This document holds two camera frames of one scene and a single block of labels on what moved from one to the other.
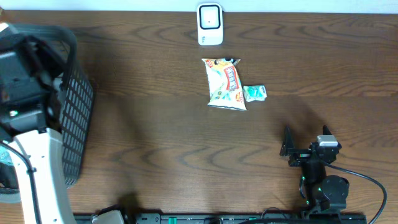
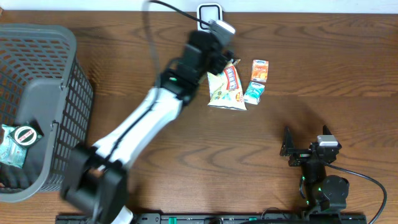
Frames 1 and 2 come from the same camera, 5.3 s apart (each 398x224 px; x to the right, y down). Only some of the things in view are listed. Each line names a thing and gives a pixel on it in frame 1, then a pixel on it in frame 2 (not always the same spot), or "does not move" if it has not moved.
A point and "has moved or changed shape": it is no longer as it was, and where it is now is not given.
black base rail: x=236 y=218 does not move
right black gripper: x=300 y=155 does not move
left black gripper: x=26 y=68 → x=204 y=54
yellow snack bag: x=225 y=85 does not move
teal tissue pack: x=254 y=93 has moved or changed shape
